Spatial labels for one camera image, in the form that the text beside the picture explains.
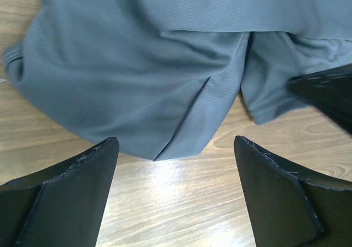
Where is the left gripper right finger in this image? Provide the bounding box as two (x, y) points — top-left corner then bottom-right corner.
(234, 136), (351, 246)

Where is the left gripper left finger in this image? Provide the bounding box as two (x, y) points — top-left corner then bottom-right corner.
(1, 138), (119, 247)

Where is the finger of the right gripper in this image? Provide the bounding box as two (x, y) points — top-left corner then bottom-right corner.
(287, 64), (351, 134)

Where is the grey t shirt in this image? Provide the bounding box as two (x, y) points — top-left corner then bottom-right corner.
(3, 0), (351, 160)

